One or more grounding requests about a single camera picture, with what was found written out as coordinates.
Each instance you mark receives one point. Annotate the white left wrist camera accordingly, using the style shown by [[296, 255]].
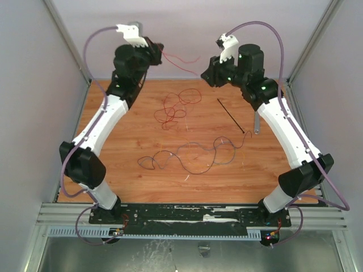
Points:
[[132, 33]]

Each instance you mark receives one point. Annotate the aluminium corner post left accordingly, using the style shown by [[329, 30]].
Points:
[[67, 38]]

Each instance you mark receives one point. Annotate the silver adjustable wrench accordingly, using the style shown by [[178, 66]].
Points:
[[256, 123]]

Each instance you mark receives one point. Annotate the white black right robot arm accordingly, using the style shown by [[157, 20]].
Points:
[[305, 160]]

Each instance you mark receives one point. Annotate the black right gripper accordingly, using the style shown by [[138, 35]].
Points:
[[211, 72]]

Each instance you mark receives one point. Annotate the grey slotted cable duct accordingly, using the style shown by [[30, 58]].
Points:
[[109, 232]]

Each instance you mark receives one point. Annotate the aluminium corner post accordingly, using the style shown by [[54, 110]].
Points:
[[67, 38], [323, 23]]

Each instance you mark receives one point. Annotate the black zip tie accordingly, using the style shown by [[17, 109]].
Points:
[[233, 119]]

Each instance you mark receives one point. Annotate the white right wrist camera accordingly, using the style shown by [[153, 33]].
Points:
[[228, 44]]

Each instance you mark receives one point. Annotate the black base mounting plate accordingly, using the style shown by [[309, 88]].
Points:
[[189, 218]]

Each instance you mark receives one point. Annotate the aluminium corner post right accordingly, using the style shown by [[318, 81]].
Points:
[[323, 23]]

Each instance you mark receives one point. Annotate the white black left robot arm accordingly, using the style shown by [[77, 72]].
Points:
[[80, 157]]

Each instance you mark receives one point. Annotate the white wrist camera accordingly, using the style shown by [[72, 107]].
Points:
[[228, 44], [132, 33]]

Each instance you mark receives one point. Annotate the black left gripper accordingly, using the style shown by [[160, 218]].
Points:
[[154, 49]]

